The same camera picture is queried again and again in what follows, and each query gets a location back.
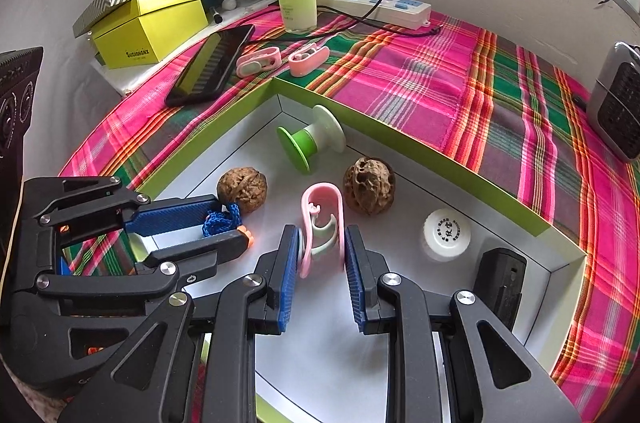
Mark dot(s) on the pink green plaid tablecloth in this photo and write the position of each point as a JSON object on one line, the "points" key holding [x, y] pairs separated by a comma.
{"points": [[425, 78]]}

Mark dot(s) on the green and white spool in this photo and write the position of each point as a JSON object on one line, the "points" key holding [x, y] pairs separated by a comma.
{"points": [[310, 143]]}

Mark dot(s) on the small white ball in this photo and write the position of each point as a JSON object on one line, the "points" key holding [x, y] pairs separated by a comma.
{"points": [[228, 4]]}

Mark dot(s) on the pink and white clip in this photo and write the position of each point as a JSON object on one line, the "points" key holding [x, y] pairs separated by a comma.
{"points": [[257, 62], [307, 58]]}

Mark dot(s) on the black marker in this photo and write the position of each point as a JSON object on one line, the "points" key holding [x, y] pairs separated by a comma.
{"points": [[217, 16]]}

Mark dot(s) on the black rectangular block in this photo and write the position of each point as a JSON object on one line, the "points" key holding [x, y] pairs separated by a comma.
{"points": [[500, 285]]}

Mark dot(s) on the green and white cardboard box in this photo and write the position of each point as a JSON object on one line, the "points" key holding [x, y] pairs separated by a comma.
{"points": [[320, 378]]}

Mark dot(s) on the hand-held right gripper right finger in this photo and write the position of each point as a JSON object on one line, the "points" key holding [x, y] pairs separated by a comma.
{"points": [[354, 283]]}

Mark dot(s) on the white power strip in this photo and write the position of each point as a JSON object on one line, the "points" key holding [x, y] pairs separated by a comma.
{"points": [[400, 10]]}

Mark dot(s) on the brown walnut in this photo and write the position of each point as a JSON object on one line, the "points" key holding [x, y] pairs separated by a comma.
{"points": [[241, 189], [369, 185]]}

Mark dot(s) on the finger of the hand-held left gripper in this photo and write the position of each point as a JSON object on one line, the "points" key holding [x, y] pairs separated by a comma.
{"points": [[170, 215], [200, 250]]}

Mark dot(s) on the white bottle cap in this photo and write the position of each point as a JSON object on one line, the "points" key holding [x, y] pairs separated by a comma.
{"points": [[446, 235]]}

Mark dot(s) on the black smartphone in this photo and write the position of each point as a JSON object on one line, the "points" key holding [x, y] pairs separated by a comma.
{"points": [[212, 68]]}

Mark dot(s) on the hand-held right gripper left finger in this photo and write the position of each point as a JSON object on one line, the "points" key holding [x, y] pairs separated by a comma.
{"points": [[287, 288]]}

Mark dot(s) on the yellow cardboard box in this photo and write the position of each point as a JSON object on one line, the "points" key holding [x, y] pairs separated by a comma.
{"points": [[150, 28]]}

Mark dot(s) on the pink loop clip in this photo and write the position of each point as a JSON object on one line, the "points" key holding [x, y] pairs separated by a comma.
{"points": [[320, 223]]}

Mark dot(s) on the grey small heater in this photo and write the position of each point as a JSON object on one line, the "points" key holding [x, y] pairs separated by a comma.
{"points": [[617, 103]]}

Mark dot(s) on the black patterned device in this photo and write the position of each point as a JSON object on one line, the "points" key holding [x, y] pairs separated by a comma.
{"points": [[15, 113]]}

